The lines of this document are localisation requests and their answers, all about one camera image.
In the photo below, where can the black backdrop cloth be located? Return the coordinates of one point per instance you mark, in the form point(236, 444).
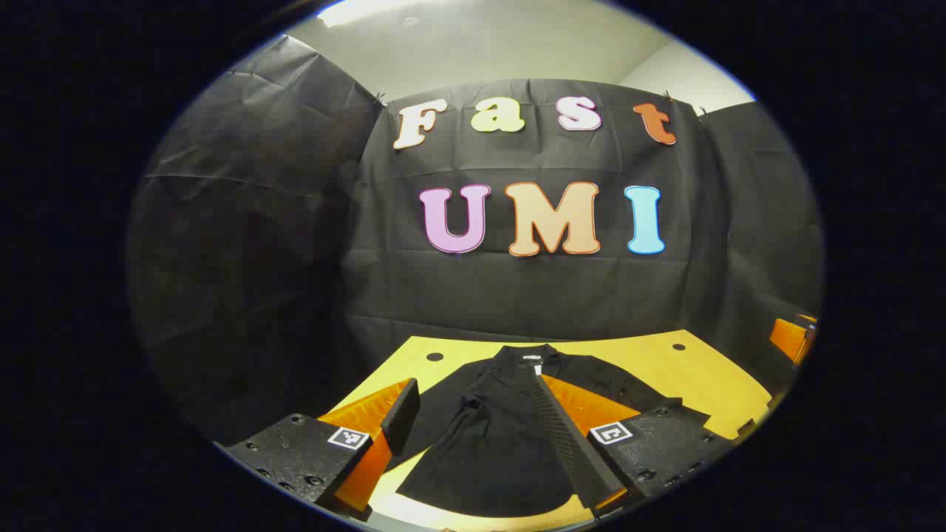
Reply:
point(517, 295)

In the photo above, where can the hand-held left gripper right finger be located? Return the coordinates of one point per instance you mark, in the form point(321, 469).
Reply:
point(573, 451)

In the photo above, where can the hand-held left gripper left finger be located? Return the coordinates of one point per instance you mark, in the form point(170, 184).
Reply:
point(403, 414)

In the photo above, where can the black buttoned coat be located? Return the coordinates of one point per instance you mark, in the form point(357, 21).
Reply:
point(488, 443)

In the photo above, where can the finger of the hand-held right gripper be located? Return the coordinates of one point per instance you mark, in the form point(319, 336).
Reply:
point(788, 338)

